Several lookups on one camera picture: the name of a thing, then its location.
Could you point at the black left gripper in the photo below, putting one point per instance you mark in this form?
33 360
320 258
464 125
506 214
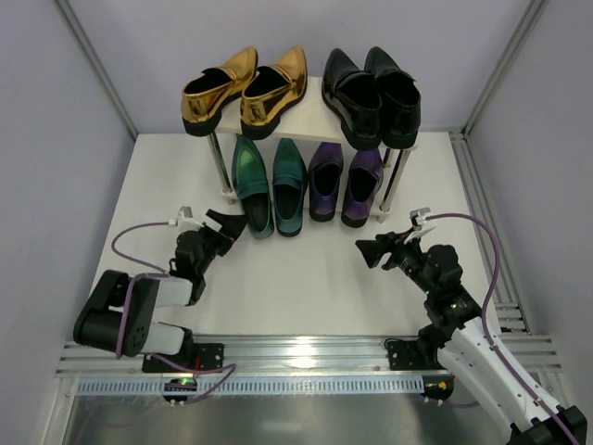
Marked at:
213 237

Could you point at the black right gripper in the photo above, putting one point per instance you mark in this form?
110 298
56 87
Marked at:
391 255

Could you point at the green loafer shoe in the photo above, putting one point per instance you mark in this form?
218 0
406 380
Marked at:
289 186
251 186

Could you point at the purple loafer shoe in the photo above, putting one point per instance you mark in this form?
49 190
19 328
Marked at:
325 170
365 177

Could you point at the gold loafer shoe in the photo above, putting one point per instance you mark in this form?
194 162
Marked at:
205 97
275 89

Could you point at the black loafer shoe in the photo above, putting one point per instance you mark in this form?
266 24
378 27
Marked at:
401 100
351 94

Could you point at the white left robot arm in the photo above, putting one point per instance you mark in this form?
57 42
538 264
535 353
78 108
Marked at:
118 315

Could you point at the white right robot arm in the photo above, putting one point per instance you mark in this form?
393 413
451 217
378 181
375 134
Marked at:
459 340

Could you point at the white two-tier shoe shelf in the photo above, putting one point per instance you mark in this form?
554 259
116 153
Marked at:
310 120

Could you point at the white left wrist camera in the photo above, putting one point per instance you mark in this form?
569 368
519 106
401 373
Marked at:
185 220

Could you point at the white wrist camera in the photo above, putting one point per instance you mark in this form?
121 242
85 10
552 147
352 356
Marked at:
185 220
421 224

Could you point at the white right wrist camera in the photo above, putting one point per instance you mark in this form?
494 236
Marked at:
421 224

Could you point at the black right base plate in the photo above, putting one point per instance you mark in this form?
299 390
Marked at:
404 355

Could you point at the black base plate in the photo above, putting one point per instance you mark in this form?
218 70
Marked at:
404 355
196 357

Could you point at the aluminium mounting rail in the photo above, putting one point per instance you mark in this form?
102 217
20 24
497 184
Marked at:
293 355

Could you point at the slotted grey cable duct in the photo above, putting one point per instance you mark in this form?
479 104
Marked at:
250 385

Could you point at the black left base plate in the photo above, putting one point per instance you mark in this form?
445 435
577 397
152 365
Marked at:
196 357

